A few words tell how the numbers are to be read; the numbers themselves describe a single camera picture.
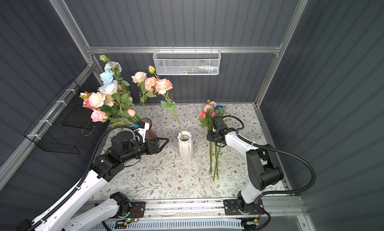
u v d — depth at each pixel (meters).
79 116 0.77
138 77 0.75
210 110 1.09
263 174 0.46
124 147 0.51
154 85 0.67
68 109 0.74
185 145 0.75
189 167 0.89
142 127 0.64
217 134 0.70
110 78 0.68
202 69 0.91
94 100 0.63
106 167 0.49
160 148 0.61
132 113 0.77
